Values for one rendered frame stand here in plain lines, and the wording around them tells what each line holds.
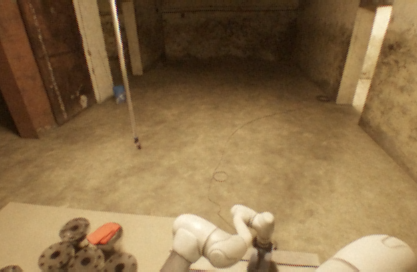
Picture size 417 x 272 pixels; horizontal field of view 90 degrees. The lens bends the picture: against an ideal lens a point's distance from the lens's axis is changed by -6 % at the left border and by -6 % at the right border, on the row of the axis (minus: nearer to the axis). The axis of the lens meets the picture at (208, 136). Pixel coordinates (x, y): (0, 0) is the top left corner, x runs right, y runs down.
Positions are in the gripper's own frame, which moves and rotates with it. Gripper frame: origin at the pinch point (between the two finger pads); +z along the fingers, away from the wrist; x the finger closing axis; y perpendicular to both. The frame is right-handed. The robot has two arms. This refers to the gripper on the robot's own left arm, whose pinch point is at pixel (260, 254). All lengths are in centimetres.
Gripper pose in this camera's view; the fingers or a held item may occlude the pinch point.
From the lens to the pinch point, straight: 176.2
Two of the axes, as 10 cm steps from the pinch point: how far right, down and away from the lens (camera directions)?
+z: 0.2, 8.8, 4.8
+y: -4.3, 4.4, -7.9
